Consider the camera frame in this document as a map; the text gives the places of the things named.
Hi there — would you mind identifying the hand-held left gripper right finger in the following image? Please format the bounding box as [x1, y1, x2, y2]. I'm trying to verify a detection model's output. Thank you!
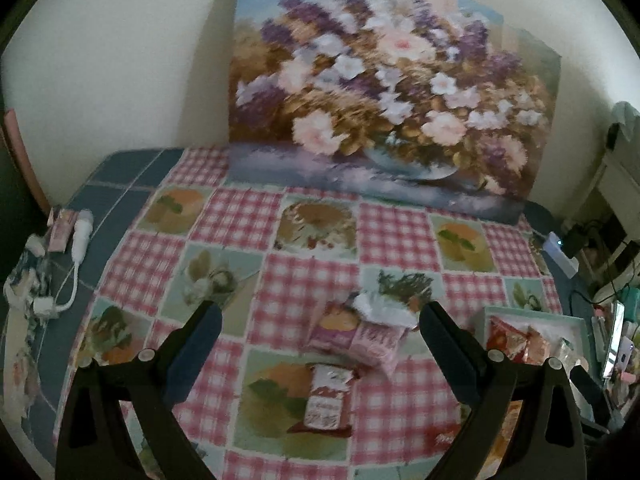
[419, 301, 588, 480]

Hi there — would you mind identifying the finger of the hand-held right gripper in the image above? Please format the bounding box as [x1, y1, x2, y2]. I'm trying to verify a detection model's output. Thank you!
[570, 364, 615, 436]

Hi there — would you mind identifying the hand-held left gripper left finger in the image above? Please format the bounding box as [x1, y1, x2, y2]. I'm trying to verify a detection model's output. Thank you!
[54, 300, 223, 480]

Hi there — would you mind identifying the pink snack packet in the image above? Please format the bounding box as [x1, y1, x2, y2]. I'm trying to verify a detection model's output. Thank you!
[350, 322, 407, 378]

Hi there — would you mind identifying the white cardboard box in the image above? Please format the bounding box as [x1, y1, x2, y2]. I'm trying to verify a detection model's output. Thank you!
[470, 305, 593, 411]

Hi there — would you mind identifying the orange snack packet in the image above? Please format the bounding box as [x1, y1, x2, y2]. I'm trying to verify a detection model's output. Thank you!
[522, 325, 561, 366]

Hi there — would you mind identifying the purple snack packet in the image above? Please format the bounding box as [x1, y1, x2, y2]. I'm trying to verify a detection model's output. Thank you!
[305, 302, 362, 356]

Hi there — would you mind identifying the red and white snack packet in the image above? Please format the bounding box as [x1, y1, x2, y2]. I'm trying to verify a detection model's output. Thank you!
[289, 362, 362, 438]

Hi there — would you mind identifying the smartphone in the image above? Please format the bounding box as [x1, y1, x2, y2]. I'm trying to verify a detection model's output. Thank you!
[602, 302, 636, 386]

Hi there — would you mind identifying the white crumpled wrapper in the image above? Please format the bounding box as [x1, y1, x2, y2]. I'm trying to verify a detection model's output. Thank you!
[350, 291, 421, 331]

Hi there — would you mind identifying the pink checkered tablecloth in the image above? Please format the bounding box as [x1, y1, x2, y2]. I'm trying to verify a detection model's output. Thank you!
[55, 145, 566, 480]

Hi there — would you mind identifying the white power adapter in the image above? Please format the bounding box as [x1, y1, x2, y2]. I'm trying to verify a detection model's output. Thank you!
[542, 231, 581, 278]

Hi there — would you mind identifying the floral cloth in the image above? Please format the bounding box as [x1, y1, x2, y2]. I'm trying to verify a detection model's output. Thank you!
[2, 247, 56, 418]

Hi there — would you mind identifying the small pink box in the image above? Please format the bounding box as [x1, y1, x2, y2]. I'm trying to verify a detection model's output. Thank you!
[47, 207, 78, 253]

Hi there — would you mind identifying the flower painting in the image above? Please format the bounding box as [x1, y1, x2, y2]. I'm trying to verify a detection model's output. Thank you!
[226, 0, 563, 223]

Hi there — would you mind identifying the pale green cloth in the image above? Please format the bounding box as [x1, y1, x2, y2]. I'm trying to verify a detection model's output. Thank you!
[611, 101, 640, 141]

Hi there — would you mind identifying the black cable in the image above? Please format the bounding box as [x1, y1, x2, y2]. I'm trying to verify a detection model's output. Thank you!
[567, 287, 616, 321]

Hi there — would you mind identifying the white charger cable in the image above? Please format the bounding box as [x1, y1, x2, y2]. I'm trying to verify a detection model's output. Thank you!
[25, 210, 96, 316]

